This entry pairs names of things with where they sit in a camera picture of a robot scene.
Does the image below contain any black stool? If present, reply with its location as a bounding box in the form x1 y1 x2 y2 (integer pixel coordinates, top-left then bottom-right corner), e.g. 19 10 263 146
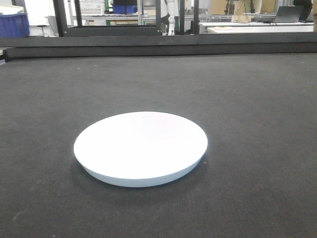
37 24 49 38

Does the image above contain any white perforated basket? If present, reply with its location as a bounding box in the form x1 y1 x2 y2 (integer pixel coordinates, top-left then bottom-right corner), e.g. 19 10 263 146
79 0 105 15

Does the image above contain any black table edge rail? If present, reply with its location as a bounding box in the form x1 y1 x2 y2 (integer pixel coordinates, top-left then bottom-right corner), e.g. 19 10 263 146
0 32 317 60

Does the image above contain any black metal frame rack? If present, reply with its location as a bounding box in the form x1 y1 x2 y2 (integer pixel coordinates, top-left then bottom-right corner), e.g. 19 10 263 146
53 0 200 37

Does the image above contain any black laptop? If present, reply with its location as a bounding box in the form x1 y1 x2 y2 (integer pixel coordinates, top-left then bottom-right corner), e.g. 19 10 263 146
273 6 304 23

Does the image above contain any white round tray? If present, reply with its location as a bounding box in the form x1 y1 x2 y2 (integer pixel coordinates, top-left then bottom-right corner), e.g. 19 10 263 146
73 112 208 187

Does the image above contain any white work table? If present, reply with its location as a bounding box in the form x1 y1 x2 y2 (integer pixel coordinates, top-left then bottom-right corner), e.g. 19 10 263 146
199 22 314 34

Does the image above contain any blue plastic crate background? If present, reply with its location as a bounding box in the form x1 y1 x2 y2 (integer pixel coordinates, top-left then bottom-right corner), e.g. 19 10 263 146
0 13 30 38

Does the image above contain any blue bin on background shelf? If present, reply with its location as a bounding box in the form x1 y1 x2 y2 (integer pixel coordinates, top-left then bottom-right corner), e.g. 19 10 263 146
112 5 135 14

